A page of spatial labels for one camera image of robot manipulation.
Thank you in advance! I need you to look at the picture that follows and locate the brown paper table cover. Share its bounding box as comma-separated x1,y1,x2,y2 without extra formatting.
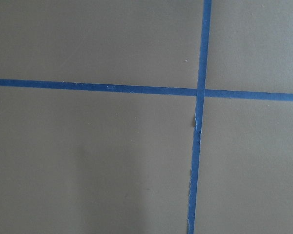
0,0,293,234

